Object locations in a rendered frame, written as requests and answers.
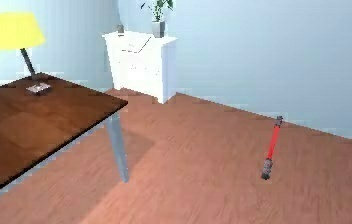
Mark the green plant in grey pot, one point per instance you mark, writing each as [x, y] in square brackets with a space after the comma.
[158, 20]

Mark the white cabinet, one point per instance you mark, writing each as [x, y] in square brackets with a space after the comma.
[140, 66]

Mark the red and grey stick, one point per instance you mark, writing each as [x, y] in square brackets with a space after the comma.
[272, 143]

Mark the small grey cup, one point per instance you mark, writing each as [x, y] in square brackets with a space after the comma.
[120, 29]

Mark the brown wooden table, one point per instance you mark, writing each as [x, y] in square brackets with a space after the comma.
[34, 116]

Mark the yellow shade table lamp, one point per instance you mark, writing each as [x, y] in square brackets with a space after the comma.
[12, 30]

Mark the small grey flat object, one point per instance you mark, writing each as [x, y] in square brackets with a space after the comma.
[38, 88]

